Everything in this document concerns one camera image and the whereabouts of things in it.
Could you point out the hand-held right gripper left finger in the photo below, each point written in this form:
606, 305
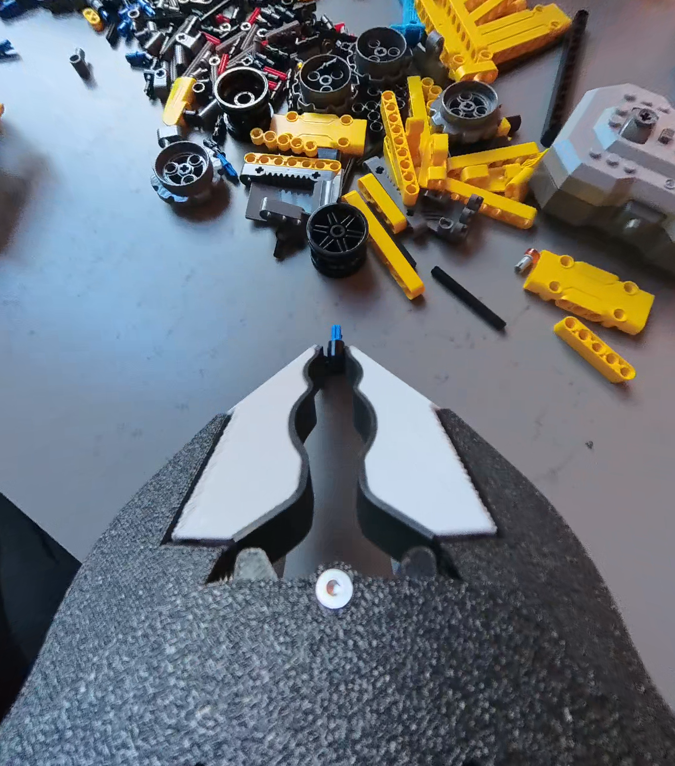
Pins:
242, 473

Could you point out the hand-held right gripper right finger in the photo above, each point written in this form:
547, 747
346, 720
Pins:
421, 473

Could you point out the black blue connector piece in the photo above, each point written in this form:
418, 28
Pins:
334, 350

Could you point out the grey wheel hub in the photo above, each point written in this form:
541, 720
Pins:
466, 107
185, 170
381, 52
325, 81

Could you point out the grey elbow connector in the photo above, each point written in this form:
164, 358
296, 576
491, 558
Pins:
81, 64

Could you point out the grey desk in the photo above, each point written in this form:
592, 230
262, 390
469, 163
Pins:
134, 329

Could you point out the short black axle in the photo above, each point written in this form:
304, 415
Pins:
469, 298

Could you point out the short yellow beam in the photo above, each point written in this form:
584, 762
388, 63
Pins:
595, 349

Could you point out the black spoked wheel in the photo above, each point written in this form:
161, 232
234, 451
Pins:
337, 239

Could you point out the grey toothed rack piece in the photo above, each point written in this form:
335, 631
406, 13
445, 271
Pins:
277, 197

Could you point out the black tyre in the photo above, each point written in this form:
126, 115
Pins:
243, 96

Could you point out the yellow wedge panel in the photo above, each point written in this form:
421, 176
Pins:
179, 100

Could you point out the grey battery box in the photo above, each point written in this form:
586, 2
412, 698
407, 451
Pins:
642, 161

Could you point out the long black beam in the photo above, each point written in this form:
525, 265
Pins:
565, 78

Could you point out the heap of yellow beams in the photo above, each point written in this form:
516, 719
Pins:
463, 36

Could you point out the single blue pin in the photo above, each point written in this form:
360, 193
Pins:
2, 49

